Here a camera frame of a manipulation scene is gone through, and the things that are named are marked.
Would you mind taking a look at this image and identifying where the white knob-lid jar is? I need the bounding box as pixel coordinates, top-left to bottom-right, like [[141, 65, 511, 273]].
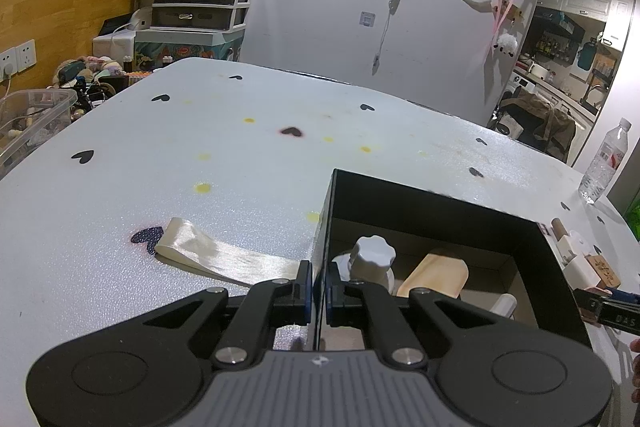
[[333, 235, 396, 294]]

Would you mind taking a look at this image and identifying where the pile of plush toys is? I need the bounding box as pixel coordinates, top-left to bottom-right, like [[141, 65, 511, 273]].
[[49, 55, 151, 121]]

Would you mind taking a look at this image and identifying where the white block wooden-handle stamp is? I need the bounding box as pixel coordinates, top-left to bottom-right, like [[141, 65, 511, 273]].
[[551, 218, 600, 289]]

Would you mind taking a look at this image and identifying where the white plush wall ornament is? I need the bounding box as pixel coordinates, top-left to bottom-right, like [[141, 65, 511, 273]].
[[492, 31, 518, 57]]

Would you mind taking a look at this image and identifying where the clear plastic water bottle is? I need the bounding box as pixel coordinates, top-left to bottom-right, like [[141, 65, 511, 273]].
[[578, 118, 631, 205]]

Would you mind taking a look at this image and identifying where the light wooden block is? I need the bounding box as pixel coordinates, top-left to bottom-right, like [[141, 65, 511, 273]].
[[396, 249, 469, 298]]

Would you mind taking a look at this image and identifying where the clear plastic storage bin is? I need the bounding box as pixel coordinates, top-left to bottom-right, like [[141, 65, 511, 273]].
[[0, 89, 77, 178]]

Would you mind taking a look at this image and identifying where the teal floral storage box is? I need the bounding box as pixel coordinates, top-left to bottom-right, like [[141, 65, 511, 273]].
[[132, 28, 245, 72]]

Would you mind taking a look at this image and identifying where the carved wooden stamp block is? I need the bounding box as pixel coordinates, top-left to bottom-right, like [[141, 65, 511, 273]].
[[586, 255, 620, 289]]

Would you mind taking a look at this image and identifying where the white plastic piece in box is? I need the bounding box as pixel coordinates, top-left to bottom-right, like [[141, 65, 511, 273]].
[[490, 293, 518, 319]]

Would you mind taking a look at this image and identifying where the cream satin ribbon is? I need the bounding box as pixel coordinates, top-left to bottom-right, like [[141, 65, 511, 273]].
[[154, 218, 298, 286]]

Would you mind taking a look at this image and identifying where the black cardboard box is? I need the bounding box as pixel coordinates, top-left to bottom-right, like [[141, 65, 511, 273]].
[[311, 169, 591, 347]]

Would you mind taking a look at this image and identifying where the white wall socket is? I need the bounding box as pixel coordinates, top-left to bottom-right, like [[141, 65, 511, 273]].
[[0, 39, 37, 80]]

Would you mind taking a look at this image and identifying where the brown jacket on chair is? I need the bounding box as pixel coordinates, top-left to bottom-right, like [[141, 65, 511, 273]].
[[499, 90, 576, 162]]

